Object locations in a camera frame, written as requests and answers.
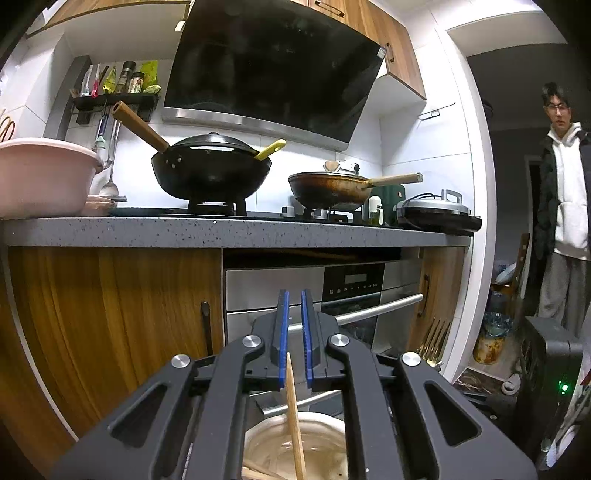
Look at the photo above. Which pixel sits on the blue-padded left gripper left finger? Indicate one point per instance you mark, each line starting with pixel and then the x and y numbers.
pixel 188 420

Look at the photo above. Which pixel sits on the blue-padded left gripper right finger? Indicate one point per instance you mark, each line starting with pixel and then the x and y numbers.
pixel 403 419

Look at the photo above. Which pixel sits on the wooden chopstick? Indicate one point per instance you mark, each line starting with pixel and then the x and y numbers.
pixel 250 473
pixel 292 419

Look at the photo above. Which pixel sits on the gold fork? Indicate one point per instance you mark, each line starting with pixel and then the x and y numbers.
pixel 433 344

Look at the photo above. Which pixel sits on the stainless built-in oven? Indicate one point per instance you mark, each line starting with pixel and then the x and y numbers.
pixel 336 290

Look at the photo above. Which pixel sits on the wooden chair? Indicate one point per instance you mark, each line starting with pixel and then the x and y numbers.
pixel 510 288

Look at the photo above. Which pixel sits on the black electric griddle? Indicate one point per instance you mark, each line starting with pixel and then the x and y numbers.
pixel 440 213

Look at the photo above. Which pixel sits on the green kettle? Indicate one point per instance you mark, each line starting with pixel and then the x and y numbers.
pixel 382 202

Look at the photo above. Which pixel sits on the brown frying pan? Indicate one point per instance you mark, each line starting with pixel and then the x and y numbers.
pixel 334 191

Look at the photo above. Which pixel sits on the black wok with lid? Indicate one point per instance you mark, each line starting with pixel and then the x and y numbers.
pixel 203 168

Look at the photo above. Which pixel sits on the person in white hoodie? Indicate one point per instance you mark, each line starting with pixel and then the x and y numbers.
pixel 562 235

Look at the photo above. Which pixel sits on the pink plastic basin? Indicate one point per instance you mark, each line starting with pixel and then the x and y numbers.
pixel 43 177

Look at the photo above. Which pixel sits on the black spice shelf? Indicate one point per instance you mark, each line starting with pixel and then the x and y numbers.
pixel 143 104

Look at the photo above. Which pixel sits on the black range hood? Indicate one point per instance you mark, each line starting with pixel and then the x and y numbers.
pixel 274 67

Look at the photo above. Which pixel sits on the black cabinet handle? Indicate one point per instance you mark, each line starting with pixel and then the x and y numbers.
pixel 205 311

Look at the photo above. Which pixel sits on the yellow spatula handle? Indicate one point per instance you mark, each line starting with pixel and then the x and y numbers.
pixel 274 147

